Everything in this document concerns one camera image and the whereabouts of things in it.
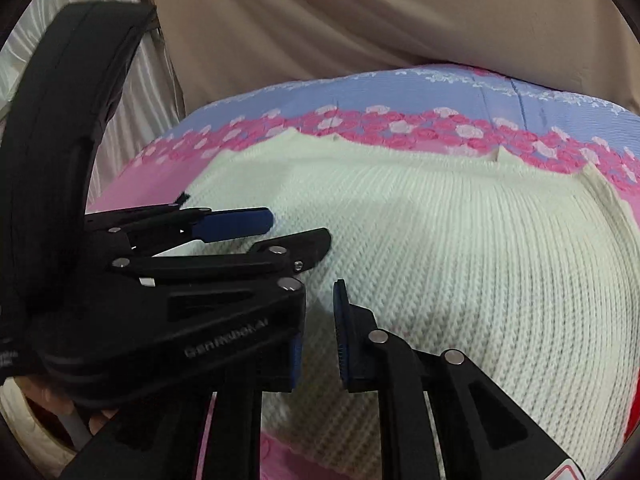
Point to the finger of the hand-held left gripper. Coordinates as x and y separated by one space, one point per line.
240 222
280 252

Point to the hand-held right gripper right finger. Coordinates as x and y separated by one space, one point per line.
341 335

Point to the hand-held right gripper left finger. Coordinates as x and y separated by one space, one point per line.
296 360

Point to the white red navy knit sweater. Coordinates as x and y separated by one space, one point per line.
450 260

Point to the person's left hand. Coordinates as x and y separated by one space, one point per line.
45 394

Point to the white satin curtain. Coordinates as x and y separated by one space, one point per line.
145 85

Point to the pink floral bed sheet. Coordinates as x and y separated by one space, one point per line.
400 90

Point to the beige backdrop curtain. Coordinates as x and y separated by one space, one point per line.
350 20

